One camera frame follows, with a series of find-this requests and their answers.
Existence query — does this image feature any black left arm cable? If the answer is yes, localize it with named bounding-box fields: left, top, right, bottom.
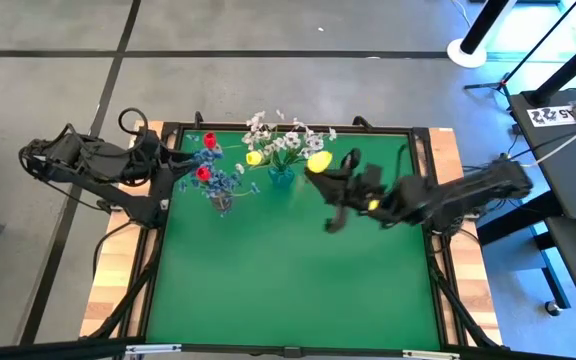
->
left=116, top=106, right=152, bottom=151

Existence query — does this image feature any white artificial flower bunch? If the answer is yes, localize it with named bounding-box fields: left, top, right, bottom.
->
left=220, top=108, right=352, bottom=176

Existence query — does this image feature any black and white pole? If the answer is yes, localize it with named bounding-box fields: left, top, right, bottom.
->
left=459, top=0, right=504, bottom=54

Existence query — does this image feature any black hanging cable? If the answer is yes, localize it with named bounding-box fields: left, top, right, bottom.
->
left=91, top=219, right=137, bottom=281

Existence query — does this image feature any white paper label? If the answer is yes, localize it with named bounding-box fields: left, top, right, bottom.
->
left=526, top=104, right=576, bottom=128

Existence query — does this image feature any black crossbeam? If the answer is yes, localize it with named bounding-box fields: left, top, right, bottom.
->
left=0, top=338, right=144, bottom=360

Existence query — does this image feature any white round pole base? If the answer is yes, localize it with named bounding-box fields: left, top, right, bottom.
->
left=446, top=37, right=489, bottom=69

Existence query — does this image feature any pink ribbed glass vase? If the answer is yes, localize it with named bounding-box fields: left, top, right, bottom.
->
left=211, top=192, right=233, bottom=214

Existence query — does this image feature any black table frame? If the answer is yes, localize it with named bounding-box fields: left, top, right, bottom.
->
left=117, top=119, right=469, bottom=359

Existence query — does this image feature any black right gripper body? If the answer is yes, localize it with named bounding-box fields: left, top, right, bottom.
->
left=324, top=147, right=388, bottom=235

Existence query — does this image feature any green table mat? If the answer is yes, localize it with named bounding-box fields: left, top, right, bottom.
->
left=145, top=128, right=442, bottom=350

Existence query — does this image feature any teal glass vase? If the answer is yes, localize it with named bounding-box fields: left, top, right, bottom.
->
left=266, top=165, right=296, bottom=188

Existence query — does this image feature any white cable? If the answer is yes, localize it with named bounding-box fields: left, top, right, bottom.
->
left=528, top=117, right=576, bottom=169

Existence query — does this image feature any thin black tripod stand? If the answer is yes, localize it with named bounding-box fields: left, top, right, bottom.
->
left=464, top=0, right=576, bottom=92

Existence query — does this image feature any aluminium bracket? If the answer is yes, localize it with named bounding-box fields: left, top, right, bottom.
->
left=125, top=343, right=183, bottom=356
left=401, top=349, right=462, bottom=360

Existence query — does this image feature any thick black pole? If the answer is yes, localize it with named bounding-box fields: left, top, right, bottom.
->
left=525, top=29, right=576, bottom=106

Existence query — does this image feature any blue artificial flower bunch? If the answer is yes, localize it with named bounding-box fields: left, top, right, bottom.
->
left=177, top=133, right=262, bottom=217

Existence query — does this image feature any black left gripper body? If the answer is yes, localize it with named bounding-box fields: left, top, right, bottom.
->
left=140, top=128, right=197, bottom=201

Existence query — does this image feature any black desk leg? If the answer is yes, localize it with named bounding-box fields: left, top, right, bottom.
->
left=476, top=192, right=564, bottom=246

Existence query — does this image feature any black desk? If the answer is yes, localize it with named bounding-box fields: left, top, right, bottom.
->
left=510, top=87, right=576, bottom=220

